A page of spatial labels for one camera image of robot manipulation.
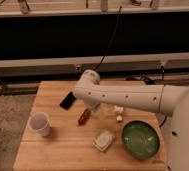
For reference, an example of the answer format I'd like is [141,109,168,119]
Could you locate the red pepper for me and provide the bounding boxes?
[78,109,91,125]

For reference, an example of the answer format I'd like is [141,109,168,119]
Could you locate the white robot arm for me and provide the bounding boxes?
[72,70,189,171]

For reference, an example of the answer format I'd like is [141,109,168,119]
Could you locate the white sponge block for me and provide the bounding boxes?
[93,130,115,152]

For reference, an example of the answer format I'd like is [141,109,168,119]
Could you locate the black smartphone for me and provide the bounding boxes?
[60,92,76,110]

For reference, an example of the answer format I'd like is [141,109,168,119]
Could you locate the wooden cutting board table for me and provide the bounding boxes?
[13,81,167,171]

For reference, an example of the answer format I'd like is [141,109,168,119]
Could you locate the green bowl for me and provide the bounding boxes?
[121,120,160,160]

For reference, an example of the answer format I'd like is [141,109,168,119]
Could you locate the black cable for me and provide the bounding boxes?
[91,4,123,73]

